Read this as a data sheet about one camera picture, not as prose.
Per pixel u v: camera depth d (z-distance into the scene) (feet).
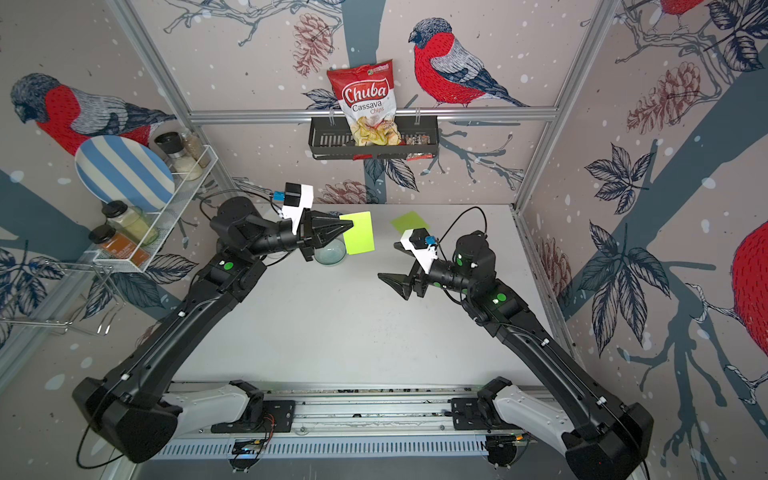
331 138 3.11
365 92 2.61
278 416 2.39
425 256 1.81
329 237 1.87
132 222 2.12
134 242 2.11
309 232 1.72
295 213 1.63
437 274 1.86
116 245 2.01
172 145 2.68
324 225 1.77
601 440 1.21
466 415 2.40
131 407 1.23
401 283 1.84
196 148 2.82
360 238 1.94
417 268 1.87
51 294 1.86
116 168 2.29
